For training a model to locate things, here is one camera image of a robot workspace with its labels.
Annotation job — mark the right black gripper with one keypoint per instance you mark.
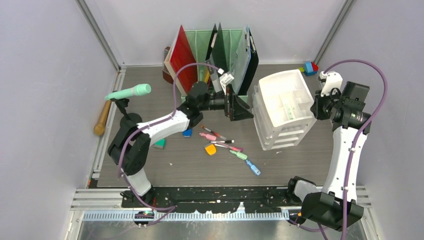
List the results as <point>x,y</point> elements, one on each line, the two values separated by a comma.
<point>317,108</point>

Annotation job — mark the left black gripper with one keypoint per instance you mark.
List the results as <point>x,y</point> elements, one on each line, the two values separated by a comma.
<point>238,109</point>

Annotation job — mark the white drawer organizer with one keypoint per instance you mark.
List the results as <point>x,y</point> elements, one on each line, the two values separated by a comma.
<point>281,105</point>

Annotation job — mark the yellow book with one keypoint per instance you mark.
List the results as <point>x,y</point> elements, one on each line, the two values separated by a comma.
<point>206,76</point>

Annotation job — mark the black clipboard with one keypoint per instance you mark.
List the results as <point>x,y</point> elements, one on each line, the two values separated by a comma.
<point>251,67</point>

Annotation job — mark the black book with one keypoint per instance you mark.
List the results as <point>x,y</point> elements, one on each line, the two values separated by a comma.
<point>216,56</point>

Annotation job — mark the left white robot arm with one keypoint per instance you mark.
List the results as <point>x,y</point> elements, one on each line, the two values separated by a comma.
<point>130,146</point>

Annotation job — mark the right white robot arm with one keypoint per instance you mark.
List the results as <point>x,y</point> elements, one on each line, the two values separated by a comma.
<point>325,206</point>

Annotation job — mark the pink pen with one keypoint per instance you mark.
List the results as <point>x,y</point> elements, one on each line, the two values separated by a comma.
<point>223,144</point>

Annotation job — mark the red black pen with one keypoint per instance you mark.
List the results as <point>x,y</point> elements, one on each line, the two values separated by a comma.
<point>214,133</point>

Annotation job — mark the pink highlighter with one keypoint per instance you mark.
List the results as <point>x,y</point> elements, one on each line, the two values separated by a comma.
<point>208,136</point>

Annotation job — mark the colourful toy blocks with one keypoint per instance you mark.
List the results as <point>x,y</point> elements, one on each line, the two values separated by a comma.
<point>309,68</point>

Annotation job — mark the green highlighter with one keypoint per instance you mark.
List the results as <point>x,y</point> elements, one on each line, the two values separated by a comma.
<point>238,154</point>

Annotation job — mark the orange eraser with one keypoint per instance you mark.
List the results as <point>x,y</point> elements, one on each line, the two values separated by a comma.
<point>210,149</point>

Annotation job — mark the small blue eraser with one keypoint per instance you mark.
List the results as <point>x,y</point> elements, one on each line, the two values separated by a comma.
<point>187,133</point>

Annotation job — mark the brown round object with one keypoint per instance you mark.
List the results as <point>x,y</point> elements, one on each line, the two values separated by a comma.
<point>165,73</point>

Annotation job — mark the red notebook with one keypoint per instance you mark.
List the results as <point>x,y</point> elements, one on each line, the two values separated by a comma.
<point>179,55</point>

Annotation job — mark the green eraser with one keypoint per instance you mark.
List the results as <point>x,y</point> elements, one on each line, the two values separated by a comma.
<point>160,144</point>

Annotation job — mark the mint green microphone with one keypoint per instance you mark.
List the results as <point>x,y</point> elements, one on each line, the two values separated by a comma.
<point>135,91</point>

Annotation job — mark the black microphone stand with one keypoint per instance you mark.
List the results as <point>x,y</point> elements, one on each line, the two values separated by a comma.
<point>122,104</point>

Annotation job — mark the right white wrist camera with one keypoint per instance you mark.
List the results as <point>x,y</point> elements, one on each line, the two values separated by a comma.
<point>328,81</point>

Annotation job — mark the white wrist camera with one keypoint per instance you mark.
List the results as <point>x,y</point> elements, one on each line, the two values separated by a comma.
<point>225,79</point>
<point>328,81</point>

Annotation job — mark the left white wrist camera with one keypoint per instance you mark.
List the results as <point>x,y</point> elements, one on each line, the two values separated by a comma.
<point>225,79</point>

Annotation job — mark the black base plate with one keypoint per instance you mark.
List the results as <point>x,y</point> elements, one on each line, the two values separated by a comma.
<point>218,199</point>

